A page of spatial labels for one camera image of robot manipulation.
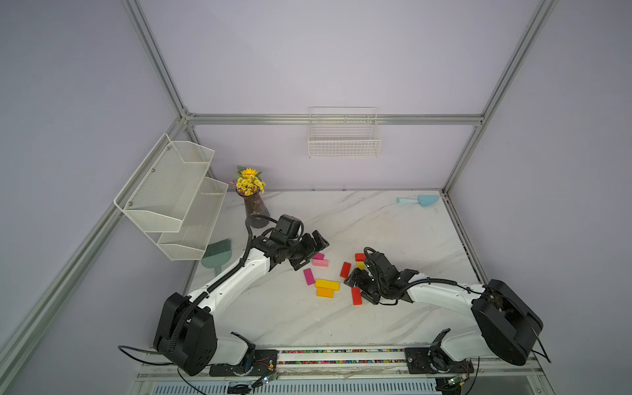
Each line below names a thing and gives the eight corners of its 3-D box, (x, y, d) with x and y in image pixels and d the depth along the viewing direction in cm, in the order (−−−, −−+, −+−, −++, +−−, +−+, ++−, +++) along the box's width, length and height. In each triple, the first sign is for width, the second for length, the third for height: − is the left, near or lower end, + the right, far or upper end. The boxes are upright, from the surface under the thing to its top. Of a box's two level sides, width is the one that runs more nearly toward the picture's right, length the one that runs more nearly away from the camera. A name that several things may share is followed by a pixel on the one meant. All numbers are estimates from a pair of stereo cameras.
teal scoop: (398, 206, 119) (399, 203, 117) (396, 198, 122) (397, 195, 120) (438, 206, 119) (440, 203, 117) (435, 198, 122) (436, 195, 120)
